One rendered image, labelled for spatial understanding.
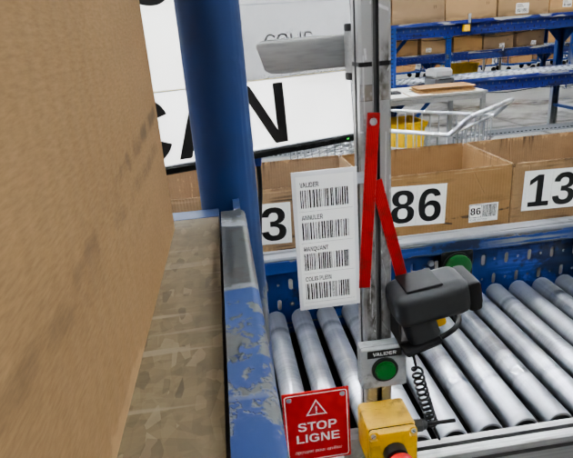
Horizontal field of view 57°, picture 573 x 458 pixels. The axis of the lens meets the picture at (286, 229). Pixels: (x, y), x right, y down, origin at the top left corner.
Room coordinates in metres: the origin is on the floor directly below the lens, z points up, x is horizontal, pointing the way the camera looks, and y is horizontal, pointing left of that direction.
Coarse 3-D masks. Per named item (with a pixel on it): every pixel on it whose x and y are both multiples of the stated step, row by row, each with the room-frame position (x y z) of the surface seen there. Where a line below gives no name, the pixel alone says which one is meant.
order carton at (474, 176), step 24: (456, 144) 1.59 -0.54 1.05; (408, 168) 1.58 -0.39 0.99; (432, 168) 1.59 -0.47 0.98; (456, 168) 1.59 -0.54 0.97; (480, 168) 1.30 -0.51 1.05; (504, 168) 1.31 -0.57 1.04; (456, 192) 1.29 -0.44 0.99; (480, 192) 1.30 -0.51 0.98; (504, 192) 1.31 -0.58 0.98; (456, 216) 1.29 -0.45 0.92; (504, 216) 1.31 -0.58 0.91
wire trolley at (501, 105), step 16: (400, 112) 3.00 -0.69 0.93; (416, 112) 2.94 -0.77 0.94; (432, 112) 2.87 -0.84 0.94; (448, 112) 2.81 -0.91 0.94; (464, 112) 2.76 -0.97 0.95; (480, 112) 2.26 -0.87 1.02; (496, 112) 2.61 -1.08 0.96; (464, 128) 2.35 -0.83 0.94; (336, 144) 3.24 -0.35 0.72; (352, 144) 3.22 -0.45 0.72; (416, 144) 2.34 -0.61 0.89
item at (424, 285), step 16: (416, 272) 0.65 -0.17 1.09; (432, 272) 0.64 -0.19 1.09; (448, 272) 0.64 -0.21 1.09; (464, 272) 0.64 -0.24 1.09; (400, 288) 0.62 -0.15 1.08; (416, 288) 0.61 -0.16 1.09; (432, 288) 0.61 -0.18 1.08; (448, 288) 0.61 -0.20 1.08; (464, 288) 0.61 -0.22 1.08; (480, 288) 0.61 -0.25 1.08; (400, 304) 0.60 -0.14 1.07; (416, 304) 0.60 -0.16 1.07; (432, 304) 0.60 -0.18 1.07; (448, 304) 0.60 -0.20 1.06; (464, 304) 0.61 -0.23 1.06; (480, 304) 0.61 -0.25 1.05; (400, 320) 0.60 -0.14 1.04; (416, 320) 0.60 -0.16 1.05; (432, 320) 0.60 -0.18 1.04; (416, 336) 0.61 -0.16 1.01; (432, 336) 0.62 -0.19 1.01; (416, 352) 0.61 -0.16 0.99
